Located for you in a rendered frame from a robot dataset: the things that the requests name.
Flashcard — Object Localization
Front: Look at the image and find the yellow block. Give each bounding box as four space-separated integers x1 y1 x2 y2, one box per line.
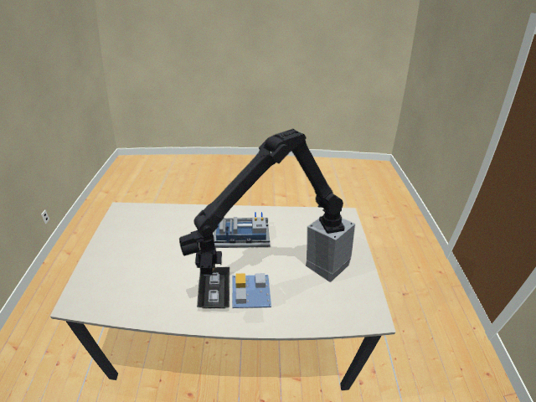
235 273 245 288

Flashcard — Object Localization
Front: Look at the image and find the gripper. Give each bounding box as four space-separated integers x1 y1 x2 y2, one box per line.
195 250 222 271

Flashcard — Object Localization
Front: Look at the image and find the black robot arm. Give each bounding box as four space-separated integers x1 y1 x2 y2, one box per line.
179 129 345 276

